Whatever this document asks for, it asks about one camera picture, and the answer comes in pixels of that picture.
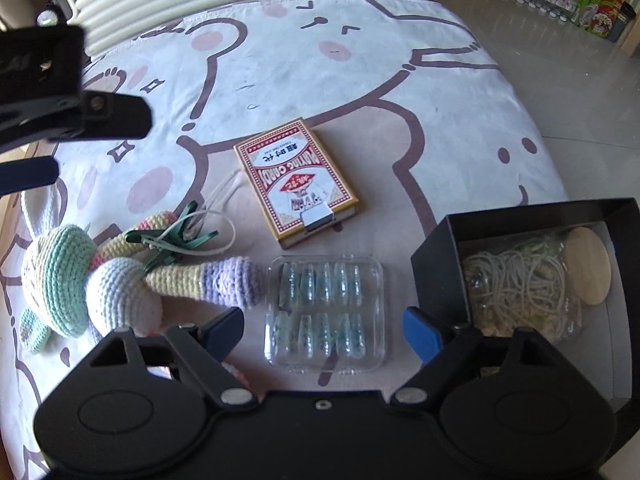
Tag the red playing card box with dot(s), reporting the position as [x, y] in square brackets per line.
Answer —
[295, 182]

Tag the round wooden disc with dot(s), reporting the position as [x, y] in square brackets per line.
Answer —
[590, 265]

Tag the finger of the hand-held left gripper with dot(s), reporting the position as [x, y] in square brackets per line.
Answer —
[30, 175]
[120, 115]

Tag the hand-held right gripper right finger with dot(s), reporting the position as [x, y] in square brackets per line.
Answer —
[422, 335]

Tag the red green snack carton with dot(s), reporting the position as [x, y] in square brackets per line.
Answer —
[605, 5]

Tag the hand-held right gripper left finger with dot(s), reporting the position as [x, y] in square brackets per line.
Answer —
[222, 332]

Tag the pastel crochet bunny toy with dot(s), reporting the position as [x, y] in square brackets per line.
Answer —
[125, 285]

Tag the green plastic clip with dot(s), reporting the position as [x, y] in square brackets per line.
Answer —
[170, 242]

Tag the clear bag of rubber bands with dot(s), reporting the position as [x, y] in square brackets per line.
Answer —
[520, 285]

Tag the clear plastic nail case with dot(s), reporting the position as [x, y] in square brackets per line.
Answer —
[325, 312]

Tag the black bottle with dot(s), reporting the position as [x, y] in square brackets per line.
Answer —
[622, 22]

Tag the cartoon printed bed sheet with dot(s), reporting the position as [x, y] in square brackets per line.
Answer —
[350, 85]

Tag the black cardboard box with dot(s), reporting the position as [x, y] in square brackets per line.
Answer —
[445, 245]

